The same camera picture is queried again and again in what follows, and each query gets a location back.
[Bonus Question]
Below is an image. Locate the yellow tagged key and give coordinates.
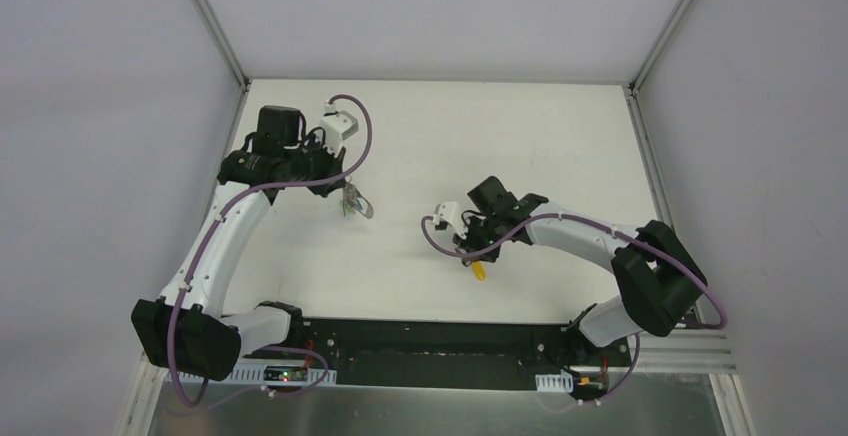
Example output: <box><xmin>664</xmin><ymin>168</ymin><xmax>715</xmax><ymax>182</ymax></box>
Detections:
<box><xmin>468</xmin><ymin>261</ymin><xmax>487</xmax><ymax>282</ymax></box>

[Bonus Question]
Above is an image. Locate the metal keyring carabiner plate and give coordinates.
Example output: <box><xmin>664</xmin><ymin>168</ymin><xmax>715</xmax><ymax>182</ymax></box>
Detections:
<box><xmin>341</xmin><ymin>181</ymin><xmax>375</xmax><ymax>219</ymax></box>

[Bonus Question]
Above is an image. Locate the green tagged key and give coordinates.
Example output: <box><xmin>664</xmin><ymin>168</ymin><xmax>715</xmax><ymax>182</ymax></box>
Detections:
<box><xmin>340</xmin><ymin>200</ymin><xmax>353</xmax><ymax>217</ymax></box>

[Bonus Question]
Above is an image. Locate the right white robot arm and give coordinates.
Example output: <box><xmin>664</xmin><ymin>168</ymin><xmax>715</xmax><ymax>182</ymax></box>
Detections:
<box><xmin>433</xmin><ymin>176</ymin><xmax>707</xmax><ymax>366</ymax></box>

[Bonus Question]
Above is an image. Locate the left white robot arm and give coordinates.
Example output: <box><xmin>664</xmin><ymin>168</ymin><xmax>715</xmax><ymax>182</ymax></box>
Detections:
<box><xmin>131</xmin><ymin>104</ymin><xmax>359</xmax><ymax>381</ymax></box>

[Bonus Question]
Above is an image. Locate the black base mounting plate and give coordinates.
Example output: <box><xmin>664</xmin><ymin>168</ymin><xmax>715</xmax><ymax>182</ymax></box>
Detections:
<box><xmin>249</xmin><ymin>312</ymin><xmax>631</xmax><ymax>391</ymax></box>

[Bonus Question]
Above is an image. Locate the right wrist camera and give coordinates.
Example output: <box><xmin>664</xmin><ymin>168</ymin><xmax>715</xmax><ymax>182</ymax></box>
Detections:
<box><xmin>432</xmin><ymin>201</ymin><xmax>464</xmax><ymax>231</ymax></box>

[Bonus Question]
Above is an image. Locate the right white slotted cable duct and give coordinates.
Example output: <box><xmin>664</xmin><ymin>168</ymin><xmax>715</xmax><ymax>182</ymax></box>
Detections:
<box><xmin>534</xmin><ymin>372</ymin><xmax>574</xmax><ymax>394</ymax></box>

